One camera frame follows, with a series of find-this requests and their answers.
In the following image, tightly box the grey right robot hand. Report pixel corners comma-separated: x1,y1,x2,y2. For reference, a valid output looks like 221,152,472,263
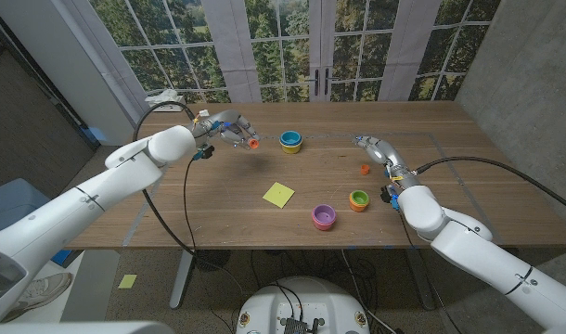
352,135,421,191

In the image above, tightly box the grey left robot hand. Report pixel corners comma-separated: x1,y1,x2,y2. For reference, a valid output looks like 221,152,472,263
189,109,261,150

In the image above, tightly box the yellow sticky note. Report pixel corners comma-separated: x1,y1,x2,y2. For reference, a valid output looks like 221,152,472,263
262,181,296,210

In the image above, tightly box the blue toy cup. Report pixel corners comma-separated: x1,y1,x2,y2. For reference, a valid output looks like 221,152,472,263
279,130,303,147

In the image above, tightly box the purple toy cup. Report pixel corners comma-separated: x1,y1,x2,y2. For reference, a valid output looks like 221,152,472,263
311,203,338,225

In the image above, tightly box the crumpled white tissue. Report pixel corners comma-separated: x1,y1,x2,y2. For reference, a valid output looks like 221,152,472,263
145,89,180,106

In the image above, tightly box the printed window forest backdrop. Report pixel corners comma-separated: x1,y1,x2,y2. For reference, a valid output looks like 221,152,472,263
87,0,502,104

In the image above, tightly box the grey table leg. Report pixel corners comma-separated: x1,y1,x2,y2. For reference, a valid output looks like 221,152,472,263
405,248,437,311

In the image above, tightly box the black round fan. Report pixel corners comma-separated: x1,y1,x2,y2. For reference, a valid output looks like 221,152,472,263
193,249,232,273

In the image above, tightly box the white table leg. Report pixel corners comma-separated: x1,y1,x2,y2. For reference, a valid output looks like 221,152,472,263
169,249,196,310

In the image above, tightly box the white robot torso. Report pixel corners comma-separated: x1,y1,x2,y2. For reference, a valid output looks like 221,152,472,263
236,276,370,334

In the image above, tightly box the blue black foot pedal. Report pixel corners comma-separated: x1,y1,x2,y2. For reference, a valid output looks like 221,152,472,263
50,249,73,268

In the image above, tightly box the blue plastic bin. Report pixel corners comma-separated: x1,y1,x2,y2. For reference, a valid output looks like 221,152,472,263
0,178,52,238

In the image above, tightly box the grey sneaker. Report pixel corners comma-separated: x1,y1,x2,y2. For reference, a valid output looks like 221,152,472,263
2,272,73,324

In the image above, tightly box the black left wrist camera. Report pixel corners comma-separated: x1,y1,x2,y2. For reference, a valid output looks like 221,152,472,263
192,144,215,161

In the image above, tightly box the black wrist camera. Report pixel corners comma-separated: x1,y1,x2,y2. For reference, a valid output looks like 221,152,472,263
192,144,215,161
379,184,401,211

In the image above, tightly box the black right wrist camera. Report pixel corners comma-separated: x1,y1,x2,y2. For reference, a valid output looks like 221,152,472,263
379,184,401,211

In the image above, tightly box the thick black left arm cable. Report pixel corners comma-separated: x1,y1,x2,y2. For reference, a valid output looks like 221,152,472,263
132,100,199,256

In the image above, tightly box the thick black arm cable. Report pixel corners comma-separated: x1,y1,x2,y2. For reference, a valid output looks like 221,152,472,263
132,100,199,256
412,156,566,217

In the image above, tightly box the thin black right camera cable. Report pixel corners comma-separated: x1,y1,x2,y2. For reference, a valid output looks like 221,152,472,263
397,211,432,289

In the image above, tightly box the thin black camera cable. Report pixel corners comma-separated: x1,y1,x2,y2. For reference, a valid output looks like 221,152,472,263
397,211,432,289
183,156,247,302

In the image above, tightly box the thin black left camera cable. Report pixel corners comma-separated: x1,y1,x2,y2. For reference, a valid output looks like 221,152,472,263
183,156,247,302

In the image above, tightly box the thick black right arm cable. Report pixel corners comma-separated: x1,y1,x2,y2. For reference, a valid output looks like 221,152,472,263
412,156,566,217

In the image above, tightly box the white floor cable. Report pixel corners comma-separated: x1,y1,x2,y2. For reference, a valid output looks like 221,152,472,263
341,249,398,334

